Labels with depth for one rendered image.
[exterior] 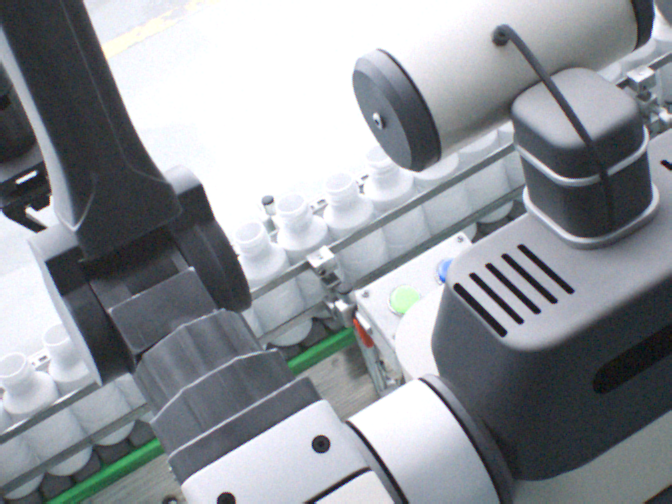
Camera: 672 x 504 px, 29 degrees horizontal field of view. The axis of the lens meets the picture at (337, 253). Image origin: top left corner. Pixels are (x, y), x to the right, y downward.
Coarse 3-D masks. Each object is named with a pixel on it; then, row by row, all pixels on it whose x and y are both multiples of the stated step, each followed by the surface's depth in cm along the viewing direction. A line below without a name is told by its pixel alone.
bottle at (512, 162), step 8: (504, 128) 156; (512, 128) 156; (504, 136) 157; (512, 136) 156; (504, 144) 158; (504, 160) 160; (512, 160) 159; (520, 160) 159; (512, 168) 160; (520, 168) 160; (512, 176) 161; (520, 176) 161; (512, 184) 162; (520, 184) 161; (520, 200) 163
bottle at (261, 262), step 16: (240, 224) 149; (256, 224) 149; (240, 240) 149; (256, 240) 147; (240, 256) 150; (256, 256) 148; (272, 256) 149; (256, 272) 149; (272, 272) 149; (288, 288) 151; (256, 304) 152; (272, 304) 151; (288, 304) 152; (304, 304) 155; (272, 320) 153; (288, 336) 155; (304, 336) 156
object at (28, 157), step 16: (16, 96) 109; (0, 112) 108; (16, 112) 109; (0, 128) 108; (16, 128) 109; (32, 128) 111; (0, 144) 109; (16, 144) 110; (32, 144) 111; (0, 160) 110; (16, 160) 110; (32, 160) 109; (0, 176) 109; (16, 176) 109; (0, 192) 109
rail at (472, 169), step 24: (480, 168) 155; (360, 192) 158; (432, 192) 153; (384, 216) 152; (480, 216) 159; (432, 240) 157; (384, 264) 156; (264, 288) 149; (360, 288) 156; (312, 312) 154; (264, 336) 152; (48, 360) 149; (96, 384) 144; (48, 408) 143; (144, 408) 150; (96, 432) 148; (24, 480) 147
